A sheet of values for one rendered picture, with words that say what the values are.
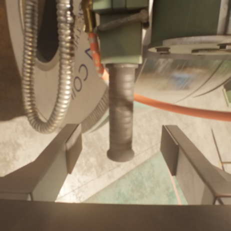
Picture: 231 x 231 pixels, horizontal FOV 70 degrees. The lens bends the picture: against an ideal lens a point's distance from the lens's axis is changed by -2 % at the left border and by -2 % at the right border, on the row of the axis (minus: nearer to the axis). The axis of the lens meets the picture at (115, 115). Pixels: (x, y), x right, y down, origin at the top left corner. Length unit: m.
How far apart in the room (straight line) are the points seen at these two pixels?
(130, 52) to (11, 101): 1.32
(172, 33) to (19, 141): 1.34
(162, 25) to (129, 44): 0.04
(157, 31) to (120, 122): 0.11
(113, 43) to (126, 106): 0.08
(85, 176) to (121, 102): 1.42
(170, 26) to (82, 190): 1.52
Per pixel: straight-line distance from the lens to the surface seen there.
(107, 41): 0.22
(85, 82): 0.58
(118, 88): 0.21
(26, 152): 1.43
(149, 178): 2.13
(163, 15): 0.19
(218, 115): 0.24
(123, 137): 0.23
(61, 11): 0.23
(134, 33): 0.21
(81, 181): 1.59
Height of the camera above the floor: 1.41
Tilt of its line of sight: 50 degrees down
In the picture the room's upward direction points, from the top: 71 degrees clockwise
